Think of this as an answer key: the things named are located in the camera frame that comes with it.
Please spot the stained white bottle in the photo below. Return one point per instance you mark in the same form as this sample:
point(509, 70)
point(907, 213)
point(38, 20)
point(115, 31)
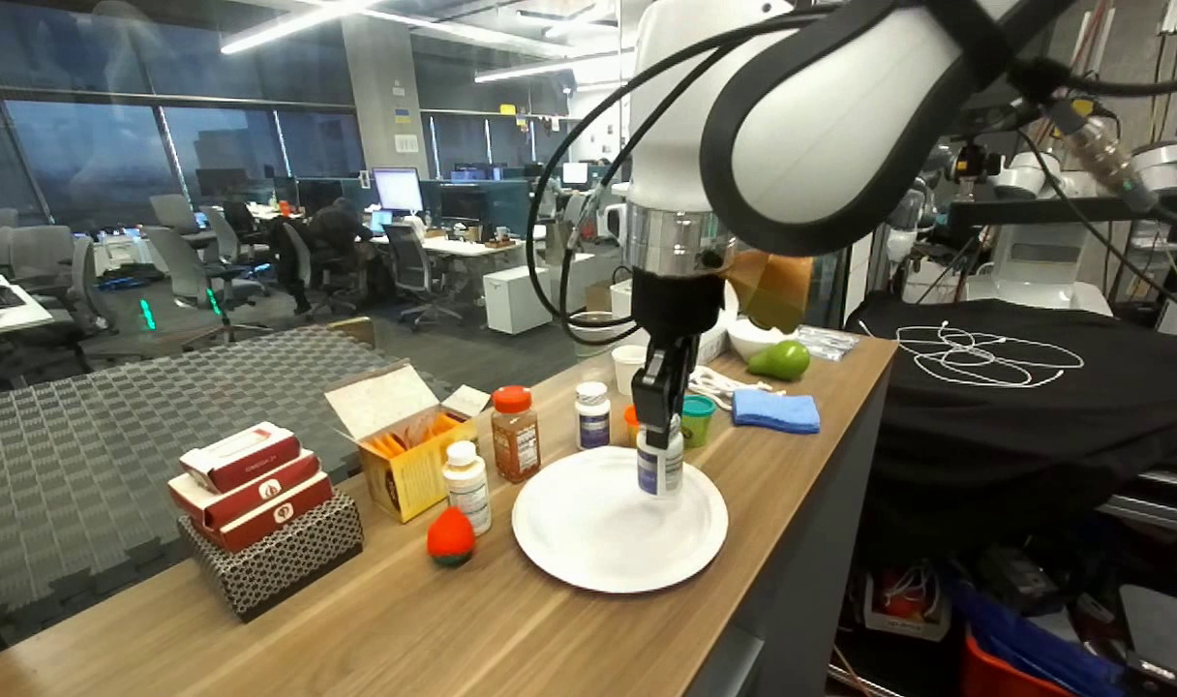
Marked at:
point(467, 491)

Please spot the red bin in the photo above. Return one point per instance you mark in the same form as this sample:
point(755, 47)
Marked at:
point(1007, 666)

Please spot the black cloth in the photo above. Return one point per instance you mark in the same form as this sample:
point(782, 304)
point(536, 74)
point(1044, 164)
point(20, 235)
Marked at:
point(1065, 433)

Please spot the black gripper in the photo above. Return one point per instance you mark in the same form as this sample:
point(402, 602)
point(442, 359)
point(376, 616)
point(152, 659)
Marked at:
point(674, 304)

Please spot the green toy pear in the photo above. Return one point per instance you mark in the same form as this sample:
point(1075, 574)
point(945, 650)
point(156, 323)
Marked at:
point(781, 363)

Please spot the white cabinet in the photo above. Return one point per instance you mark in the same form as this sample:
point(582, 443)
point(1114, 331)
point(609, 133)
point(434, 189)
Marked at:
point(516, 300)

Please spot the grey patterned box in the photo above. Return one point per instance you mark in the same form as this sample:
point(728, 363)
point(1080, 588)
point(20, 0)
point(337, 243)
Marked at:
point(282, 562)

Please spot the white slatted plastic piece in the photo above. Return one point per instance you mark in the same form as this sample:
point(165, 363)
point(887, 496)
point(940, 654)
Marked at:
point(825, 341)

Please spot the grey foam floor mat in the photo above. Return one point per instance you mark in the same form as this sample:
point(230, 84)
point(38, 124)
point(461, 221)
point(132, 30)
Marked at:
point(97, 452)

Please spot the yellow cardboard box open flaps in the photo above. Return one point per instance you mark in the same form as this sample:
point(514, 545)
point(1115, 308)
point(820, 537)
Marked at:
point(414, 469)

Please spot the red flat box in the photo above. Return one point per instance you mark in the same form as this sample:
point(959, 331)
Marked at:
point(283, 514)
point(262, 491)
point(242, 455)

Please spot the red toy strawberry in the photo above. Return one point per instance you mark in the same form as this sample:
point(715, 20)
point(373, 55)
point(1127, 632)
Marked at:
point(452, 541)

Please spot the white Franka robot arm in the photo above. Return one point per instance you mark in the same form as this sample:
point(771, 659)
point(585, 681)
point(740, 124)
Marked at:
point(808, 131)

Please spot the long ceiling light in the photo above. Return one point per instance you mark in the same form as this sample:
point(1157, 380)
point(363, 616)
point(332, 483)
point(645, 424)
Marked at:
point(553, 69)
point(292, 25)

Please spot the spice jar orange lid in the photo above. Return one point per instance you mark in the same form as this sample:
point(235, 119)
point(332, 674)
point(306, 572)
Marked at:
point(516, 439)

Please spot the white pill bottle blue label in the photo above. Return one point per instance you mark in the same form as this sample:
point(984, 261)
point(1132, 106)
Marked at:
point(593, 421)
point(660, 469)

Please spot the computer monitor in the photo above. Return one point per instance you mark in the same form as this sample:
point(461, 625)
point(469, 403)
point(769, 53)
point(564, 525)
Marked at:
point(402, 193)

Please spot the blue bin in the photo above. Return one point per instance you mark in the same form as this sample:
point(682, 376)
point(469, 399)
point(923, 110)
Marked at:
point(1065, 643)

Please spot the white paper cup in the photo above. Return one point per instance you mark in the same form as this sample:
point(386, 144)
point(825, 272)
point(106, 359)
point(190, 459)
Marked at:
point(620, 371)

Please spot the white paper plate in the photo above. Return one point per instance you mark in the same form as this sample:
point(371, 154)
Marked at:
point(590, 545)

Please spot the white office desk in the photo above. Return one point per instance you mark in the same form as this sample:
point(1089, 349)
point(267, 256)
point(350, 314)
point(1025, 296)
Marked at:
point(473, 246)

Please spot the black office chair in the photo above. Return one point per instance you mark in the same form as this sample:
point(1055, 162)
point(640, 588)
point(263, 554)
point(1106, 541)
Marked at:
point(413, 264)

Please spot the white lab equipment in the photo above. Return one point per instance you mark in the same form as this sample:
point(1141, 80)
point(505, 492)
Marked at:
point(1065, 246)

